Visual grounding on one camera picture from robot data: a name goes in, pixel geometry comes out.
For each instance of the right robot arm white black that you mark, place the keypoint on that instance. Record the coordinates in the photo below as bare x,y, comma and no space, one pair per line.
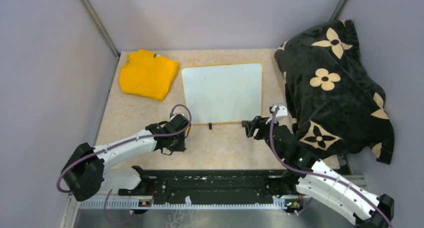
309,175

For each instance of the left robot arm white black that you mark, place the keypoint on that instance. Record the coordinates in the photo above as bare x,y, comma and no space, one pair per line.
90,169

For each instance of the yellow framed whiteboard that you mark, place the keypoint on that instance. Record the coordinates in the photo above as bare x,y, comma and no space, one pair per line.
223,93

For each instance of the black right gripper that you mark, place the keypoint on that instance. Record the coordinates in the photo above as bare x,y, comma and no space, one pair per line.
257,122

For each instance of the right corner metal post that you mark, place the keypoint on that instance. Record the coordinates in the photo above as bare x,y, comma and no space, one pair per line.
338,10

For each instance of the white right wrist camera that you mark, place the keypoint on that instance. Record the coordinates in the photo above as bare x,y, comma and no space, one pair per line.
279,112

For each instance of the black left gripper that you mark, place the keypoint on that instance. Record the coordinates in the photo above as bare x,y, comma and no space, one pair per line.
181,147

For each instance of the yellow folded cloth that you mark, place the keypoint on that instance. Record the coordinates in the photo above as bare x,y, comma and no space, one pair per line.
148,74

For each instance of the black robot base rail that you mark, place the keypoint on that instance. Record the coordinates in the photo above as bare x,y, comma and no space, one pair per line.
215,189

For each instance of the left corner metal post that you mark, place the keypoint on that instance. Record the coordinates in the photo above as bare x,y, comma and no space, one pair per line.
100,27

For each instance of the black floral blanket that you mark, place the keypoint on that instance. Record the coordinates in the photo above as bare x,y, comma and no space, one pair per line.
335,106

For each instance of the corner metal post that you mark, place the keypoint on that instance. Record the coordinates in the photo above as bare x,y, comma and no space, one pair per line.
100,27
338,10

